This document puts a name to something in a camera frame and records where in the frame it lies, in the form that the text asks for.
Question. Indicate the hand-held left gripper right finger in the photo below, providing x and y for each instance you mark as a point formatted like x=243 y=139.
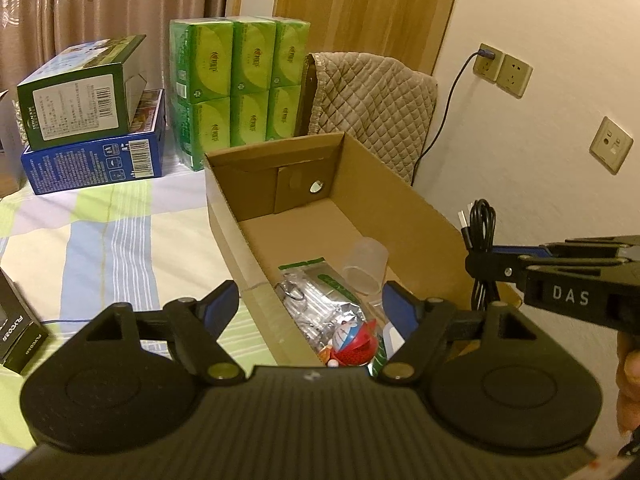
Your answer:
x=397 y=306

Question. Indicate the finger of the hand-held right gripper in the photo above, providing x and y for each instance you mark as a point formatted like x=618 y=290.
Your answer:
x=500 y=267
x=590 y=249

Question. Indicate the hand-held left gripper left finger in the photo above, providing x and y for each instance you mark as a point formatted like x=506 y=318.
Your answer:
x=222 y=301

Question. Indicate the white charger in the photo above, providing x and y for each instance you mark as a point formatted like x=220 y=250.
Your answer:
x=395 y=337

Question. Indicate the clear plastic cup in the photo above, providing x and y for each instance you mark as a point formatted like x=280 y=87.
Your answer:
x=367 y=265

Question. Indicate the red blue toy figure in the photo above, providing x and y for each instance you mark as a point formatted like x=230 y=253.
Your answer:
x=352 y=342

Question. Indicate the silver green snack bag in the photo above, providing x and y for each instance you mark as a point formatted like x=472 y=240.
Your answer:
x=330 y=312

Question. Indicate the brown cardboard box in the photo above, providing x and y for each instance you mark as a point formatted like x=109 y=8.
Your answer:
x=400 y=200

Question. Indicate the person's right hand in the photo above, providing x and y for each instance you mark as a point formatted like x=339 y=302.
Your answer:
x=631 y=380

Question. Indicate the checked bed sheet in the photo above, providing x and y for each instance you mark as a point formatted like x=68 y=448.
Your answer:
x=125 y=250

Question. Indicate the blue carton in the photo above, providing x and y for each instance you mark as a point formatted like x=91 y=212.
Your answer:
x=75 y=165

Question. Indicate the chair with quilted cover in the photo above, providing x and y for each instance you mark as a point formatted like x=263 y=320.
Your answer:
x=375 y=105

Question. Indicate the small black product box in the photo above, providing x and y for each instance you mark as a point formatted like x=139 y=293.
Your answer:
x=15 y=320

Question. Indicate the stack of green tissue packs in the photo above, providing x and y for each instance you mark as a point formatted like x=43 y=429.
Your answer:
x=235 y=85

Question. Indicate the dark green carton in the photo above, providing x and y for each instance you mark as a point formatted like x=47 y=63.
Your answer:
x=70 y=105

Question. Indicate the white product box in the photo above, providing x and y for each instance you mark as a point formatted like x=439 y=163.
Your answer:
x=9 y=150

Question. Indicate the wooden door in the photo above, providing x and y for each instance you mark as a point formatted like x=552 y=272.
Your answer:
x=360 y=5

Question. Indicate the brown patterned curtain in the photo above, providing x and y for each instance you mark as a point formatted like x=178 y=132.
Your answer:
x=100 y=0

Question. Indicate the beige round-port wall socket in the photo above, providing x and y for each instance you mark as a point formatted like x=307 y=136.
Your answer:
x=611 y=145

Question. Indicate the wall socket with plug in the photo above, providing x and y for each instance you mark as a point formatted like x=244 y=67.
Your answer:
x=487 y=65

